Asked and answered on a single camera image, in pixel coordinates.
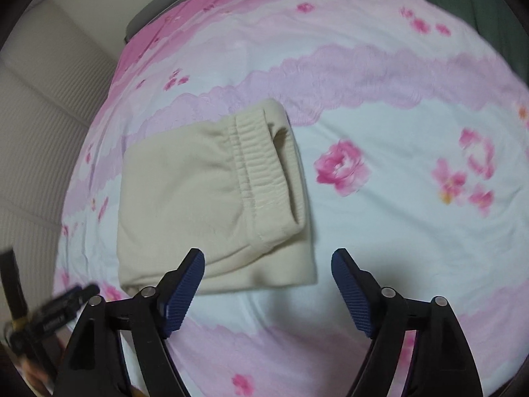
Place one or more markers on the beige ribbed wardrobe door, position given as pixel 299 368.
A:
pixel 54 79

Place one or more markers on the green curtain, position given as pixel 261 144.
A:
pixel 497 24

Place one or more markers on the beige pants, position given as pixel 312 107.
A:
pixel 232 188

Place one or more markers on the person's left hand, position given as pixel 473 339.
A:
pixel 35 377

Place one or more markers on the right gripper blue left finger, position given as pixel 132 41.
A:
pixel 177 290

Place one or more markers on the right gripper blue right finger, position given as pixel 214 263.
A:
pixel 359 290

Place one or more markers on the pink floral bed cover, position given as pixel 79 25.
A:
pixel 413 137

